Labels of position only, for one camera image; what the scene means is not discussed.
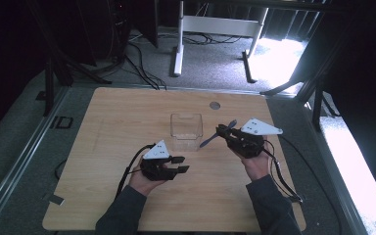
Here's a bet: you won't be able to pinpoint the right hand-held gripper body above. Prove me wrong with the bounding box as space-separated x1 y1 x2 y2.
224 117 284 160

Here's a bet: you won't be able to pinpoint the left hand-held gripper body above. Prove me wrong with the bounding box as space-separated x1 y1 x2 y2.
139 139 179 182

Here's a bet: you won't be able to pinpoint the blue plastic utensil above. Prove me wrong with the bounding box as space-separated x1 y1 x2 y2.
199 118 238 149

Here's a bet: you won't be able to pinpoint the clear plastic container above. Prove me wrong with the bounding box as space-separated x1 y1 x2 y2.
169 112 205 153

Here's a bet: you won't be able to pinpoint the person's left hand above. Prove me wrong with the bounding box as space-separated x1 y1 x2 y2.
127 158 167 198

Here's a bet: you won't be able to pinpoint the person's right hand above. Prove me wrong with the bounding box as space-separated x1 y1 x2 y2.
234 139 277 182

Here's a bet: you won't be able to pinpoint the black desk foot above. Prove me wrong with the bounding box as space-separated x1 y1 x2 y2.
241 50 259 84

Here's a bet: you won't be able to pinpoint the black metal stand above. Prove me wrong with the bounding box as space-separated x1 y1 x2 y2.
25 0 113 118
259 19 341 132

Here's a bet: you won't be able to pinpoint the grey tape strip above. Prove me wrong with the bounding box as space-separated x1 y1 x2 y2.
42 192 66 207

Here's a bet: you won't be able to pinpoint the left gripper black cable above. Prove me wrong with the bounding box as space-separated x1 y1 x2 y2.
115 143 157 200

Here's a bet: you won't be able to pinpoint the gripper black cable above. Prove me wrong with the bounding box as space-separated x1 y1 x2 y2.
263 140 306 205
115 143 157 200

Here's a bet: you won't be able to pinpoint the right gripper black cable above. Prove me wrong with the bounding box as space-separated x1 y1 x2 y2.
263 140 306 205

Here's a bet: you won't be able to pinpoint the long black cable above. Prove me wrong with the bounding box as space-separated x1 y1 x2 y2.
278 134 343 235

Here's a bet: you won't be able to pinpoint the black floor cables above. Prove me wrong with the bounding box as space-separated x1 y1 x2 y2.
122 30 168 91

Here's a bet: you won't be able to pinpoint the white desk frame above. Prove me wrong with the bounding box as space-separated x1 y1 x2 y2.
171 0 270 78

